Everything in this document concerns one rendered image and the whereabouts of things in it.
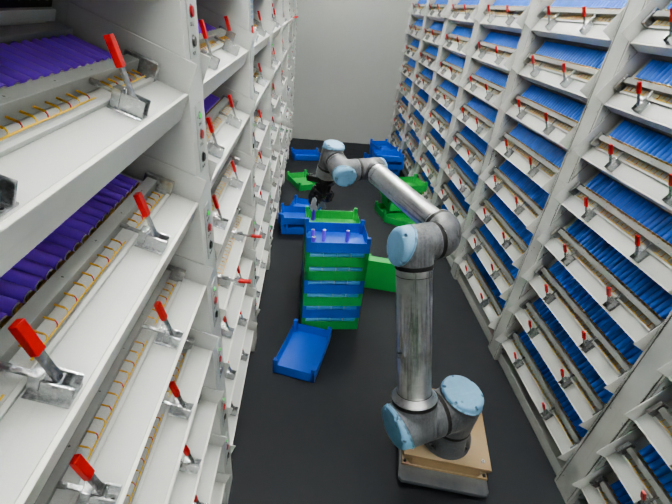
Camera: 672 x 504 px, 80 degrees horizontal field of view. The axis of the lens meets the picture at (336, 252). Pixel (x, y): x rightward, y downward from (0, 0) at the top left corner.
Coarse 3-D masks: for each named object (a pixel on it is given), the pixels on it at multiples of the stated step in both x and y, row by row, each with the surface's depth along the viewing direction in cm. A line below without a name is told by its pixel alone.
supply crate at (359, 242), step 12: (312, 228) 202; (324, 228) 202; (336, 228) 203; (348, 228) 204; (360, 228) 203; (336, 240) 197; (360, 240) 199; (324, 252) 187; (336, 252) 187; (348, 252) 188; (360, 252) 189
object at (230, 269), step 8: (240, 208) 153; (248, 208) 154; (240, 216) 153; (248, 216) 156; (240, 224) 149; (248, 224) 152; (232, 240) 138; (232, 248) 134; (240, 248) 137; (224, 256) 129; (232, 256) 131; (240, 256) 133; (224, 264) 126; (232, 264) 128; (224, 272) 123; (232, 272) 124; (224, 288) 117; (224, 296) 114; (224, 304) 112; (224, 312) 103
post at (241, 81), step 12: (204, 0) 118; (216, 0) 118; (228, 0) 118; (240, 0) 118; (216, 12) 120; (228, 12) 120; (240, 12) 120; (240, 24) 122; (240, 72) 129; (252, 72) 136; (228, 84) 130; (240, 84) 131; (252, 84) 137; (252, 96) 139; (240, 144) 141; (252, 156) 148; (252, 168) 149; (252, 192) 153; (252, 204) 155; (252, 228) 160; (252, 240) 162; (252, 264) 168; (252, 276) 171; (252, 312) 182; (252, 348) 194
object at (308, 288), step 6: (306, 282) 195; (360, 282) 199; (306, 288) 197; (312, 288) 197; (318, 288) 198; (324, 288) 198; (330, 288) 198; (336, 288) 199; (342, 288) 199; (348, 288) 200; (354, 288) 200; (360, 288) 200
